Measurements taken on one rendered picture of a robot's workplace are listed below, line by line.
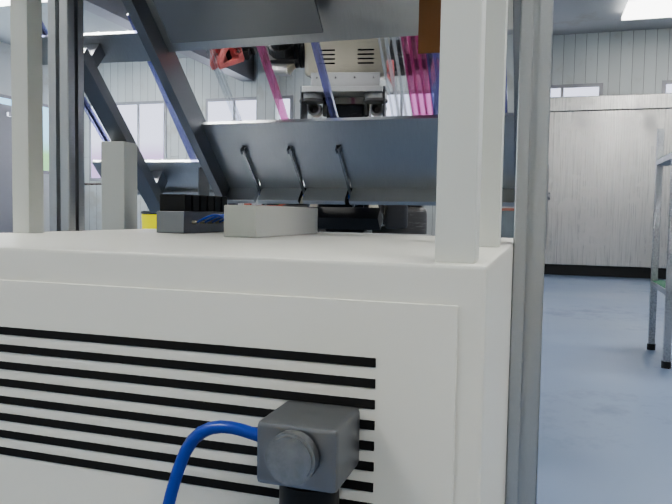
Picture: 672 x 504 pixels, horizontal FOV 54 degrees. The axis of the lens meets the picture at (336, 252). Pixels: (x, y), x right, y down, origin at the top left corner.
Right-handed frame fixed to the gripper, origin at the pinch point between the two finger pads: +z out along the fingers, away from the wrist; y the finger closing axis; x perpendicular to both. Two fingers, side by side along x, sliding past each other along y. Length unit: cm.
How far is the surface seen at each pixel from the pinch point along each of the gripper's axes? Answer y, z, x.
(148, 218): -286, -257, 313
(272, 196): 3.7, 4.2, 32.5
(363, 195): 25.3, 3.6, 32.5
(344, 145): 23.1, 1.5, 20.0
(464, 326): 59, 77, -25
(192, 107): -8.1, 2.2, 8.5
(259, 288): 43, 76, -26
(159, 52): -8.0, 4.9, -6.4
